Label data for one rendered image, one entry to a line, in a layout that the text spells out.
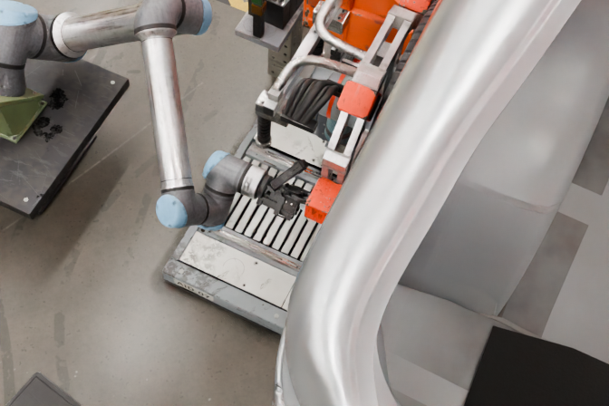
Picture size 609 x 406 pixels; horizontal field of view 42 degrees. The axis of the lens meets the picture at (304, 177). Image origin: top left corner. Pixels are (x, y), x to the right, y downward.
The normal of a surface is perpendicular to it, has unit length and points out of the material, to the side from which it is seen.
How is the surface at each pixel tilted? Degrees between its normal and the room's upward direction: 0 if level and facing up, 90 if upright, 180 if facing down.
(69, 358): 0
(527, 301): 19
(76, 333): 0
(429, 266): 77
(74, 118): 0
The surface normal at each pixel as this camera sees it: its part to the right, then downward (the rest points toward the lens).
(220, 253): 0.06, -0.50
